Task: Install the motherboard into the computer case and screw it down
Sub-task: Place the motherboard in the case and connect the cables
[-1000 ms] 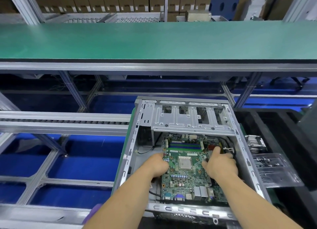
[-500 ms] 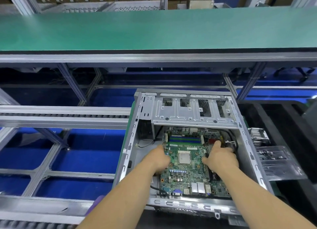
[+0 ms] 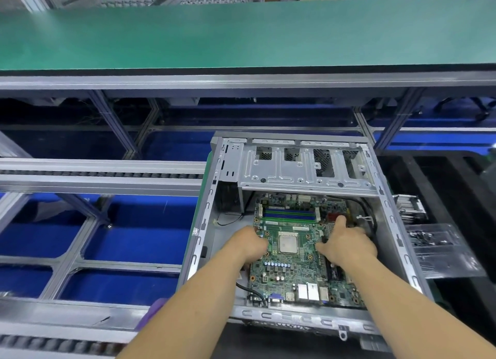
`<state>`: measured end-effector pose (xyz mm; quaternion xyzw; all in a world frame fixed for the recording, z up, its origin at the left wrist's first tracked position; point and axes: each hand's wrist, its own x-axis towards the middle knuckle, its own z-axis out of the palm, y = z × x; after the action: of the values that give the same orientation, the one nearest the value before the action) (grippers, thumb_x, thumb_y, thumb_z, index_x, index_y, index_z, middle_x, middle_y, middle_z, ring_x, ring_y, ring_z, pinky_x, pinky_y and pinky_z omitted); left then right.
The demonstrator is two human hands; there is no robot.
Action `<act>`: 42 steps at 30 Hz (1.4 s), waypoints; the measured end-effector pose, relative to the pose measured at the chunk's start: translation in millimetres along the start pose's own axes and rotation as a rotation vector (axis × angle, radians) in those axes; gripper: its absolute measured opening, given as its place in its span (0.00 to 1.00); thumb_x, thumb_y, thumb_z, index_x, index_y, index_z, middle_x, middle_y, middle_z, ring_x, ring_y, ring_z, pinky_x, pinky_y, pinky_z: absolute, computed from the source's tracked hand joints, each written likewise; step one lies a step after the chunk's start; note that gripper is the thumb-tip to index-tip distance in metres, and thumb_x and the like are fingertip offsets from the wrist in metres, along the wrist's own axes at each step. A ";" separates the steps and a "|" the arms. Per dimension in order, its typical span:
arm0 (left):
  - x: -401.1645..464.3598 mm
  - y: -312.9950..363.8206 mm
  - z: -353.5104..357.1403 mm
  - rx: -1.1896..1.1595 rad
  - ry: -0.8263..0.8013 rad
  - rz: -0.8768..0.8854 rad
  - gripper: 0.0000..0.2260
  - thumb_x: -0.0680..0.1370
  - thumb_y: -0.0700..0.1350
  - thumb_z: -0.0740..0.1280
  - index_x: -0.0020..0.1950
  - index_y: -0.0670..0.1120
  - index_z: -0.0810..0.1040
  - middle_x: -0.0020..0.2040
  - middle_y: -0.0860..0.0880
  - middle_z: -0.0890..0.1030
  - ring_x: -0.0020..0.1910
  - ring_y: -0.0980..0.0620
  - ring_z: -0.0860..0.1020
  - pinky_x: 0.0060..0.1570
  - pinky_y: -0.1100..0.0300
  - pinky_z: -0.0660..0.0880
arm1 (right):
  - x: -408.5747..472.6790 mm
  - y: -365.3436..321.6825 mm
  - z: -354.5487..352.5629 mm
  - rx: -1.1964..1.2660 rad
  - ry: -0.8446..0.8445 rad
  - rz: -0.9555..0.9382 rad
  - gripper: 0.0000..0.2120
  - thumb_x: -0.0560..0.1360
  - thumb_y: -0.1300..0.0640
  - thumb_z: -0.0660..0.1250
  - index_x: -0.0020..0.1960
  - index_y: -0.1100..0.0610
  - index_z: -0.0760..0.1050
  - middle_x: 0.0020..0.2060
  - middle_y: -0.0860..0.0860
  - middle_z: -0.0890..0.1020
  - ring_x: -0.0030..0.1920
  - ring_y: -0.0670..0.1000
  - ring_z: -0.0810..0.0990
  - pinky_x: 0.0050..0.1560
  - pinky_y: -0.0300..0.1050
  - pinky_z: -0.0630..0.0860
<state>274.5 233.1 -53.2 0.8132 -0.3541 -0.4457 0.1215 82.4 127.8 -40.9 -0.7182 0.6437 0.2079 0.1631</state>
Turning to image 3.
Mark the person's right forearm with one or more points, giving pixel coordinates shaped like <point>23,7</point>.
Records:
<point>415,312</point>

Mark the grey flat metal rail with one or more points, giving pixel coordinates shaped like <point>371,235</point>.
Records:
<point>93,176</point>

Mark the green motherboard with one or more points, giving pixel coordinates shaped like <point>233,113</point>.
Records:
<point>294,281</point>

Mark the green conveyor belt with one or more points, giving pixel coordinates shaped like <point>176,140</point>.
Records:
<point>232,33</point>

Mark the person's left hand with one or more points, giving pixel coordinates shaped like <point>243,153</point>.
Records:
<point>248,245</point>

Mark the grey roller conveyor rail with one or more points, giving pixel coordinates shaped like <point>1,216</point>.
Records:
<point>62,328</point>

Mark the grey metal computer case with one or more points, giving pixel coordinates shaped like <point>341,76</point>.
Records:
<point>232,238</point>

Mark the silver square CPU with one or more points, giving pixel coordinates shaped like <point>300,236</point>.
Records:
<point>288,243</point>

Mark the clear plastic screw tray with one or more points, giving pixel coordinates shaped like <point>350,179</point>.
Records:
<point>446,252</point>

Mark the person's left forearm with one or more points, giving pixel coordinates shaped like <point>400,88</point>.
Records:
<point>186,316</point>

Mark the black CPU cooler fan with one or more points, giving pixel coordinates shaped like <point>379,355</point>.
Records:
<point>411,207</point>

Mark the person's right hand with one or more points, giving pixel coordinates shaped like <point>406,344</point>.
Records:
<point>349,245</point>

